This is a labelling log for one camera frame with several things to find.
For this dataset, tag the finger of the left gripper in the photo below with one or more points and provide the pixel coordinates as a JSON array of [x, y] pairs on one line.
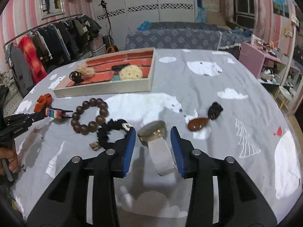
[[37, 116]]

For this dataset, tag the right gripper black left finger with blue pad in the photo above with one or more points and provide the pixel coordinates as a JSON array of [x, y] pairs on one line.
[[83, 193]]

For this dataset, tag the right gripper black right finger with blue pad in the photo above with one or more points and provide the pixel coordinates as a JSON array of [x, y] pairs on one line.
[[222, 193]]

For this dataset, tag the orange fabric scrunchie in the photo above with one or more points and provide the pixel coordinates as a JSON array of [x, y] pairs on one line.
[[43, 101]]

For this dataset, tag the colourful beaded hair clip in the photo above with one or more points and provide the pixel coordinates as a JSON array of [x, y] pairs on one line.
[[57, 113]]

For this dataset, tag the cream lace scrunchie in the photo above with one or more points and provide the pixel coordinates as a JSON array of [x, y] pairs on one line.
[[85, 71]]

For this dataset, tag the black scrunchie with brooch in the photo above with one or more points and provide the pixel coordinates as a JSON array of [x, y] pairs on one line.
[[105, 130]]

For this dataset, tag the white strap gold watch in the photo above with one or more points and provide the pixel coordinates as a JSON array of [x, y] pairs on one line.
[[153, 135]]

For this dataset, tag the white jewelry tray red lining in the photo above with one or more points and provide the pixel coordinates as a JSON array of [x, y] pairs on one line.
[[121, 72]]

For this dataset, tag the person's left hand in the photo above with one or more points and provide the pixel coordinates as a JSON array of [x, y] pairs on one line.
[[11, 156]]

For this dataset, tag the black hair claw clip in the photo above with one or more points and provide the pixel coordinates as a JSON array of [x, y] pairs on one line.
[[76, 77]]

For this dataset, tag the clothes rack with garments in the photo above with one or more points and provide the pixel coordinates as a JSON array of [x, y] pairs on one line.
[[36, 52]]

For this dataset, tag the amber pendant with black knot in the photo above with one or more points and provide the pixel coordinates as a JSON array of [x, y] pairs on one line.
[[199, 123]]

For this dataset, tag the garment steamer with yellow base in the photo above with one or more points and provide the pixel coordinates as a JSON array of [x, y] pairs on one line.
[[110, 46]]

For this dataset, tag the grey polar bear bedsheet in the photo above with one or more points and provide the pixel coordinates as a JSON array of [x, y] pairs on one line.
[[251, 128]]

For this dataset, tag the small white stool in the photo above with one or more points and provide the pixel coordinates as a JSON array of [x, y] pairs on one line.
[[286, 96]]

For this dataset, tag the pink shelf cabinet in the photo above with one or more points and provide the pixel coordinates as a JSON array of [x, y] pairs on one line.
[[268, 68]]

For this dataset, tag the white sliding wardrobe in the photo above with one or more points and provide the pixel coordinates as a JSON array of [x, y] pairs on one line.
[[127, 15]]

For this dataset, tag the blue patterned sofa bed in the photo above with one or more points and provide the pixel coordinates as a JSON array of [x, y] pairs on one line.
[[184, 35]]

